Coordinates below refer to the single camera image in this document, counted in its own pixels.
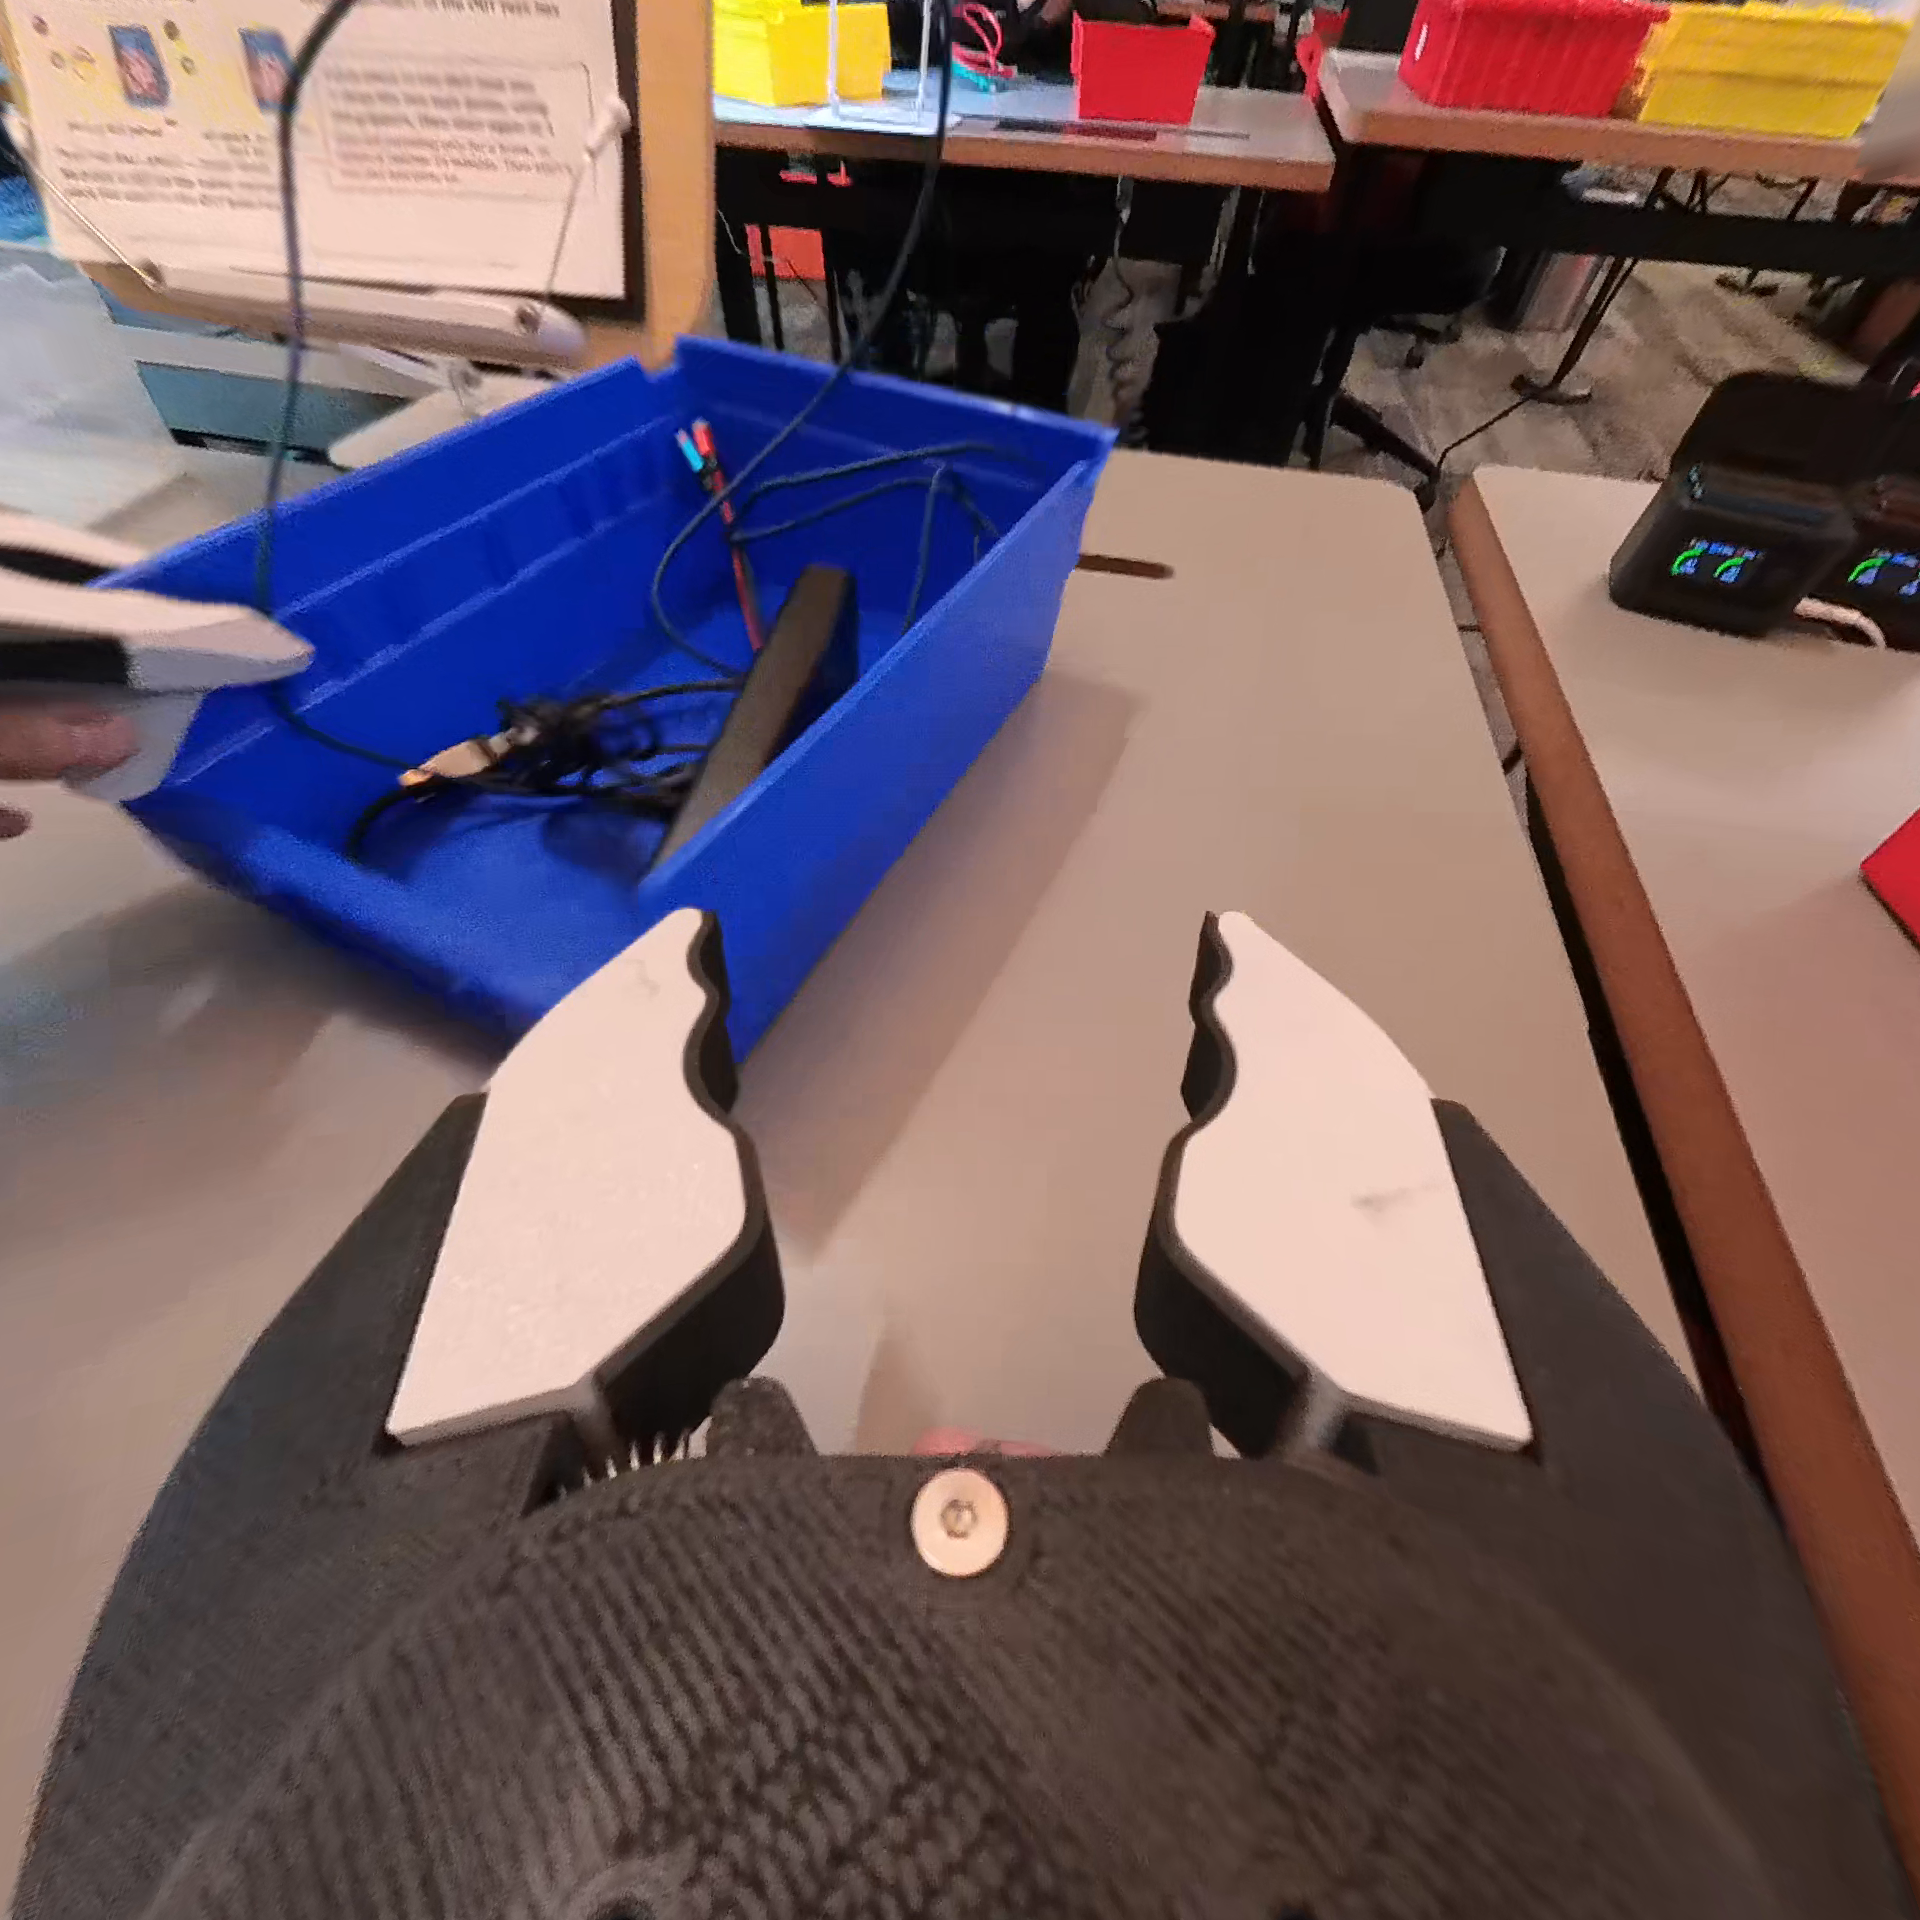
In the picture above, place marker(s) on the black battery charger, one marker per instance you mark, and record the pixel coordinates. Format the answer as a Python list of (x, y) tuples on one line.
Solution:
[(1724, 524), (1882, 585)]

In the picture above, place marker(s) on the small red plastic bin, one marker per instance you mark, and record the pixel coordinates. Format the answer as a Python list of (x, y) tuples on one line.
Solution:
[(1140, 72)]

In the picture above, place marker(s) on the small yellow plastic bin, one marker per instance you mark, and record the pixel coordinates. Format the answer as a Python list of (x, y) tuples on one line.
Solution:
[(780, 52)]

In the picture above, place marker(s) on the wooden board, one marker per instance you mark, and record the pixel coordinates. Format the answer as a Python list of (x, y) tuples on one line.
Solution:
[(672, 181)]

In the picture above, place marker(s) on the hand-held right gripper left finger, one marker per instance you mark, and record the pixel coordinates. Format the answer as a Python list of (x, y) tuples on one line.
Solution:
[(584, 1200)]

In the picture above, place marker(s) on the large yellow plastic bin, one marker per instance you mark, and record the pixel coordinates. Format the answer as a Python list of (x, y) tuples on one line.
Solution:
[(1771, 74)]

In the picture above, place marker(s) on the black office chair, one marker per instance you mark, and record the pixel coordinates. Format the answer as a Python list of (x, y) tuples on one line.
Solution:
[(1245, 345)]

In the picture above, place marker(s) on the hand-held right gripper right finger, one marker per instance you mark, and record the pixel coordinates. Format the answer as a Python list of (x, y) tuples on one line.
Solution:
[(1334, 1200)]

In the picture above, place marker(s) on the person's left hand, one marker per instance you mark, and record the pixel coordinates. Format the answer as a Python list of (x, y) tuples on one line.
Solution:
[(61, 746)]

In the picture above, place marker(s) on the blue plastic bin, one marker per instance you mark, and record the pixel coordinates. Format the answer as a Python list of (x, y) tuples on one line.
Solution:
[(930, 705)]

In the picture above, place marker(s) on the printed instruction sheet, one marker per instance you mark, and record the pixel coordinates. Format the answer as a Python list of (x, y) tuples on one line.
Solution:
[(451, 151)]

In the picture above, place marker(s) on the grey desk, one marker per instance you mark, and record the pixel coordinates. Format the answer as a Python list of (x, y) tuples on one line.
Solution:
[(1680, 780), (1050, 147), (1201, 751), (1500, 133)]

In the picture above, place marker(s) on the ribbed red plastic bin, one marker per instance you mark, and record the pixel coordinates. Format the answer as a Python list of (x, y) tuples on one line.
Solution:
[(1522, 52)]

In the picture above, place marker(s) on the clear acrylic stand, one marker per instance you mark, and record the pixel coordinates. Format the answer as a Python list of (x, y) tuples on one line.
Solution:
[(901, 74)]

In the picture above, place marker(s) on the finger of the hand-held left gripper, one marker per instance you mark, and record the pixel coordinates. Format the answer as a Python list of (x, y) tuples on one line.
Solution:
[(150, 734), (164, 639)]

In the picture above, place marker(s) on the slim grey USB hub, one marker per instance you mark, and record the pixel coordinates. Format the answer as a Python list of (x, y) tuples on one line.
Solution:
[(764, 721)]

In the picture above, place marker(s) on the white document stand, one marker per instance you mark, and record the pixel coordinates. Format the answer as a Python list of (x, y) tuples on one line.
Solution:
[(390, 323)]

